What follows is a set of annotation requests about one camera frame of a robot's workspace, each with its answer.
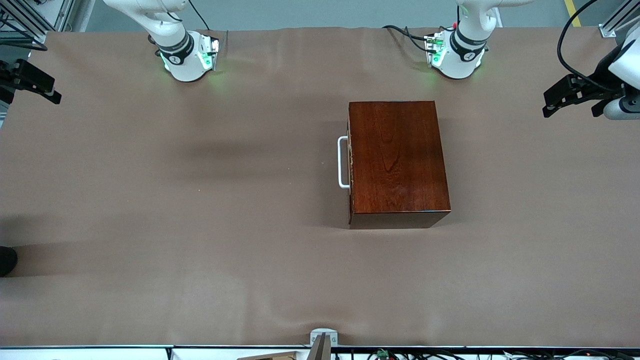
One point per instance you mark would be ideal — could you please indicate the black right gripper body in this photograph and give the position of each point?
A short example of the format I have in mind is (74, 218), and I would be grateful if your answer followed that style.
(11, 75)

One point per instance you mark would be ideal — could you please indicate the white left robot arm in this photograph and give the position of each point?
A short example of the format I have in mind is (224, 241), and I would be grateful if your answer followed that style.
(462, 60)

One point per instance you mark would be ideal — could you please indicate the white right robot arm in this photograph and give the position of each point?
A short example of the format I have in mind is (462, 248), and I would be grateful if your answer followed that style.
(185, 62)

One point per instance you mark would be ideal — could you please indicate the black round object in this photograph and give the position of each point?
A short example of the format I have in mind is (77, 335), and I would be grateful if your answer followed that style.
(6, 261)

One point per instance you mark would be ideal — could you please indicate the dark brown wooden cabinet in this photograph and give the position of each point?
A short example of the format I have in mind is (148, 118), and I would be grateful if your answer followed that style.
(400, 160)

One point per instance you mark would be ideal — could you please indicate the brown table cloth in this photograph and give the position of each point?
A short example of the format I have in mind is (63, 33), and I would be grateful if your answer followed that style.
(200, 225)

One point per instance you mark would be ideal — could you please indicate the aluminium frame profile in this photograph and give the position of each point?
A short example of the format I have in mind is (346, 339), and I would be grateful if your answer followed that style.
(617, 22)
(30, 17)

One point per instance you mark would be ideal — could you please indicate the white table edge rail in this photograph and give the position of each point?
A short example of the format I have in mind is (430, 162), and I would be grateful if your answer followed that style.
(100, 354)

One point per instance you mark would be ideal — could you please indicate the grey metal camera bracket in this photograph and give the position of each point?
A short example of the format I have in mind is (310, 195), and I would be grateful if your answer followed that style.
(323, 340)

